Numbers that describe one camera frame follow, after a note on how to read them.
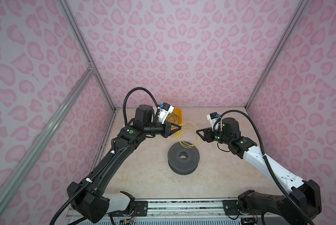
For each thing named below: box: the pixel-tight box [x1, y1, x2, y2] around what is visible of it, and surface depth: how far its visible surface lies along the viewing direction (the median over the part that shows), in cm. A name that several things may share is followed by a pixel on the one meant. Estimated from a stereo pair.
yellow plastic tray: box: [166, 107, 183, 131], surface depth 115 cm
